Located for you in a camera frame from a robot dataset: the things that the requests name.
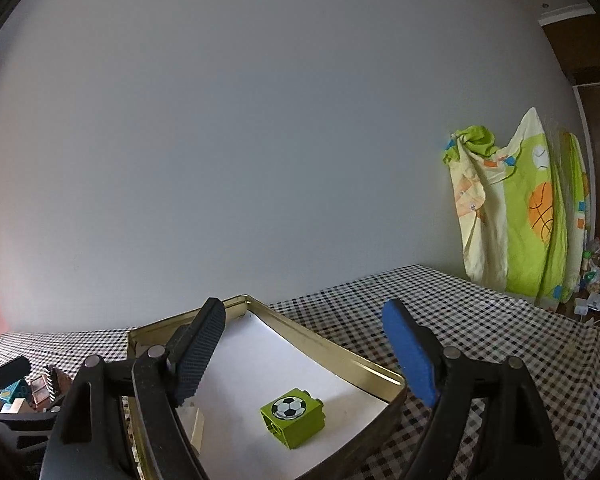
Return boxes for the green soccer ball block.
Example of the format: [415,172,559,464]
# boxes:
[260,388,326,450]

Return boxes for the green cartoon blanket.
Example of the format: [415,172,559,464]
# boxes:
[443,108,590,310]

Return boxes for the gold metal tin box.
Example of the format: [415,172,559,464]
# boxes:
[120,294,408,480]

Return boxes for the cluttered side table items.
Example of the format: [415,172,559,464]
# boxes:
[573,250,600,325]

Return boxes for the turquoise toy brick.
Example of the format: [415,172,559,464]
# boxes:
[0,379,31,414]

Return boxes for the white paper tin liner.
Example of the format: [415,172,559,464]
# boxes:
[194,313,388,479]

